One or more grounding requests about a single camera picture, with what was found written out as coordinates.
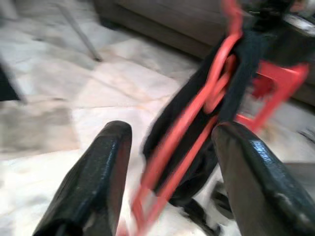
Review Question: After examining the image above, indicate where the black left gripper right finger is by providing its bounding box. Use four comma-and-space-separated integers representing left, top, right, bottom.
211, 121, 315, 236

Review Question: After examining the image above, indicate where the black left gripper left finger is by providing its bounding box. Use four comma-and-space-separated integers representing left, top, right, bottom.
31, 120, 133, 236

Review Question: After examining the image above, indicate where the black shirt small logo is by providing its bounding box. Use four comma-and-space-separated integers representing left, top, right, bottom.
141, 24, 271, 232

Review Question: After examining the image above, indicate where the red plastic hanger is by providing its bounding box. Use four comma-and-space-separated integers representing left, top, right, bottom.
115, 0, 246, 236

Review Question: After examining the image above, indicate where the red plastic stool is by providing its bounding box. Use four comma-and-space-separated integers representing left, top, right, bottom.
233, 60, 311, 133

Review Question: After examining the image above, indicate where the dark grey fabric sofa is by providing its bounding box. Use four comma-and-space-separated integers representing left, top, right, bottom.
93, 0, 315, 106

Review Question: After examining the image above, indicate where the silver metal clothes rack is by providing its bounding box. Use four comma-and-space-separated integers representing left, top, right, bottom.
0, 0, 103, 105

